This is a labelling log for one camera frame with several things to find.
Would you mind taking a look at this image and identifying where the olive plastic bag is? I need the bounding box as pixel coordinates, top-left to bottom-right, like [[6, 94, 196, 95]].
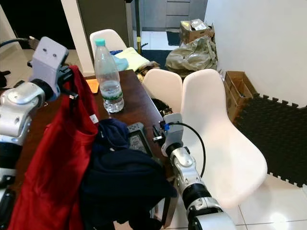
[[165, 36, 219, 72]]

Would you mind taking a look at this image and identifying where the white plastic chair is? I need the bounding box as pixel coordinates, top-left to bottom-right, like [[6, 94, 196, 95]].
[[90, 29, 128, 72], [142, 69, 183, 113], [180, 69, 268, 209]]

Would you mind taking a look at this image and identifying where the navy blue garment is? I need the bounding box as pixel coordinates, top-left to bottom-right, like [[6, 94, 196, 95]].
[[79, 118, 178, 230]]

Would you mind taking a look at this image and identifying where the black foam floor mat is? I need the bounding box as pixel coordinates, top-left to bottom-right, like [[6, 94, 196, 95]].
[[235, 93, 307, 187]]

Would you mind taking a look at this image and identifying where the grey drawer cabinet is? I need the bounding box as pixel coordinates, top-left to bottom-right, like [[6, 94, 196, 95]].
[[142, 0, 208, 30]]

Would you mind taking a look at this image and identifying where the red shirt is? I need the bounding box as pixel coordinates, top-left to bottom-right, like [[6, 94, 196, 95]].
[[7, 65, 101, 230]]

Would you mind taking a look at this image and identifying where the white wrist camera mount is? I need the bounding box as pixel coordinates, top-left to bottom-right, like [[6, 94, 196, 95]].
[[31, 36, 70, 94], [161, 114, 184, 156]]

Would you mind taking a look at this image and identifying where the yellow green cloth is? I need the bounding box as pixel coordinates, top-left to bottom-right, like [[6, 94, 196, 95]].
[[115, 47, 152, 70]]

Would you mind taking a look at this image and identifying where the open empty cardboard box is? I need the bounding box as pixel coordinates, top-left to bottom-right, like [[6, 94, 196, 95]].
[[223, 71, 260, 123]]

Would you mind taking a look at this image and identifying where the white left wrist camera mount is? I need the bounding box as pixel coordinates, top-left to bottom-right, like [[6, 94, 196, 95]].
[[31, 36, 70, 94]]

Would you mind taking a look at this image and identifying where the clear plastic water bottle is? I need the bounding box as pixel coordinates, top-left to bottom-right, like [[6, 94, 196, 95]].
[[94, 38, 124, 114]]

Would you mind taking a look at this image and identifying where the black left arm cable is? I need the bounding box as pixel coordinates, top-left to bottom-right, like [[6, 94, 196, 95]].
[[0, 37, 39, 48]]

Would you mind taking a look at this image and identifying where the filled cardboard box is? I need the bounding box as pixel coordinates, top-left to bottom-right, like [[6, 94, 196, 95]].
[[180, 19, 215, 45]]

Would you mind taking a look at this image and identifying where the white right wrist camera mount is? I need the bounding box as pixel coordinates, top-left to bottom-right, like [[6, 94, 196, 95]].
[[161, 114, 184, 156]]

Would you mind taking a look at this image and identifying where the grey handheld controller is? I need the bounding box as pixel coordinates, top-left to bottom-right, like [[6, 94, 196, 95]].
[[127, 122, 156, 156]]

